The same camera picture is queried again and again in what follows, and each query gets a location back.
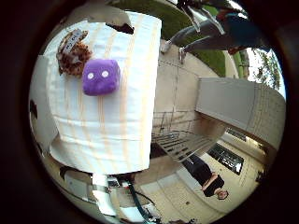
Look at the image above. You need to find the purple cube plush toy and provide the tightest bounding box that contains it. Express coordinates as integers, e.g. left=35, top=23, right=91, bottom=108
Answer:
left=81, top=58, right=121, bottom=96

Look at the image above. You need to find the white container box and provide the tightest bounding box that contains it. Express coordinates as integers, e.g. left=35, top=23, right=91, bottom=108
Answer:
left=28, top=55, right=61, bottom=154

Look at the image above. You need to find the white orange striped tablecloth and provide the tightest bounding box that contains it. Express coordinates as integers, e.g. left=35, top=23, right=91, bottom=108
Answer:
left=43, top=11, right=163, bottom=175

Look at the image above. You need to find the metal grate bench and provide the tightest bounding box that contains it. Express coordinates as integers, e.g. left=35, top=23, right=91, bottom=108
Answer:
left=150, top=111, right=220, bottom=163

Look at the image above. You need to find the person in black clothes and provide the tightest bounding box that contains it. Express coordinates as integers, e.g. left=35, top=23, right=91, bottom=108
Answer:
left=181, top=154, right=230, bottom=201

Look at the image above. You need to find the leopard print plush toy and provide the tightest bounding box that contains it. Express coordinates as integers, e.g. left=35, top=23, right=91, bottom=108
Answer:
left=56, top=28, right=93, bottom=78

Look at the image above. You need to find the metal tripod stand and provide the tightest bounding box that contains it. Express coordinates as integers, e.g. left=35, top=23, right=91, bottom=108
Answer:
left=178, top=0, right=226, bottom=35

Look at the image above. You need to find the person in blue top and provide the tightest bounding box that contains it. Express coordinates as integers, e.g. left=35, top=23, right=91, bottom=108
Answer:
left=160, top=8, right=269, bottom=56

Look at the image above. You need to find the black cable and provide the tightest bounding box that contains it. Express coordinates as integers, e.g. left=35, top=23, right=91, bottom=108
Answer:
left=126, top=182, right=153, bottom=222

